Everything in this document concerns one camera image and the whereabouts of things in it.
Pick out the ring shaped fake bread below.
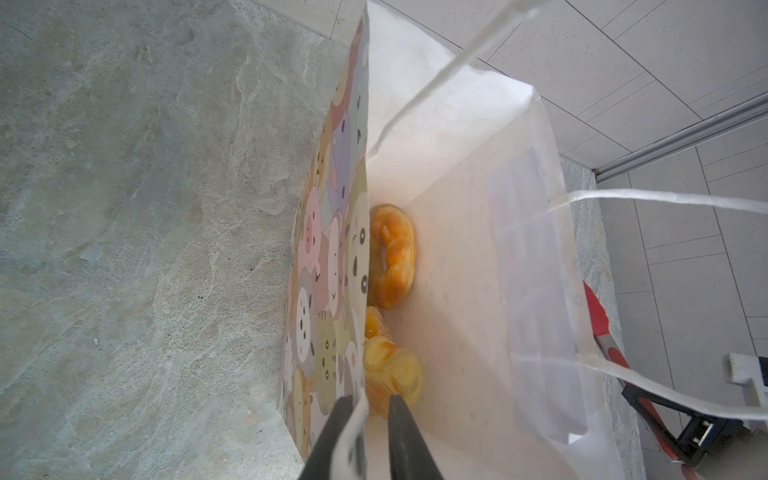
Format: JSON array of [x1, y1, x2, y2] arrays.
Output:
[[368, 204, 417, 310]]

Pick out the red metal tongs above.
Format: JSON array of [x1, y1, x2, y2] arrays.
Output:
[[583, 283, 699, 480]]

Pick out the orange oval fake bread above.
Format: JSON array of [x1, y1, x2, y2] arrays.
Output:
[[364, 306, 392, 340]]

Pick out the white cartoon paper bag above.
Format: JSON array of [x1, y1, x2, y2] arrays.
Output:
[[277, 0, 768, 480]]

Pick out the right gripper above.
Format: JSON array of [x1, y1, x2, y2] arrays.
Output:
[[622, 383, 750, 468]]

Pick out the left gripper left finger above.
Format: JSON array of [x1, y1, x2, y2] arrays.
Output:
[[298, 396, 366, 480]]

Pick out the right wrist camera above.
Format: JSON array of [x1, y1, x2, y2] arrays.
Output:
[[723, 353, 767, 409]]

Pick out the striped fake bread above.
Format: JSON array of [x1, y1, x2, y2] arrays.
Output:
[[363, 336, 424, 418]]

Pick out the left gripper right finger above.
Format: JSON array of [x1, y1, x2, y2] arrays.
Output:
[[387, 395, 444, 480]]

